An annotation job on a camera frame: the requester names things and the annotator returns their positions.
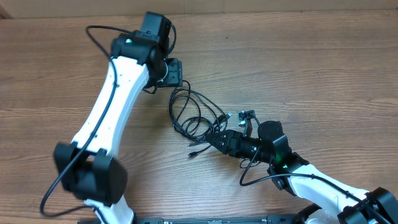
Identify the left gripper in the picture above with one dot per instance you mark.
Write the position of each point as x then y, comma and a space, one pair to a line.
175, 78

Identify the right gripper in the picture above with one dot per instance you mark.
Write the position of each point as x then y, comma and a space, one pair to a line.
227, 137

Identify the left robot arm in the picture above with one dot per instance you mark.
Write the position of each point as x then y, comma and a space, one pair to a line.
88, 167

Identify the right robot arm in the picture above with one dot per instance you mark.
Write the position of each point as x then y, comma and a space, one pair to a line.
332, 201

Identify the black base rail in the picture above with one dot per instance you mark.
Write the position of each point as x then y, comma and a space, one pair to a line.
268, 219

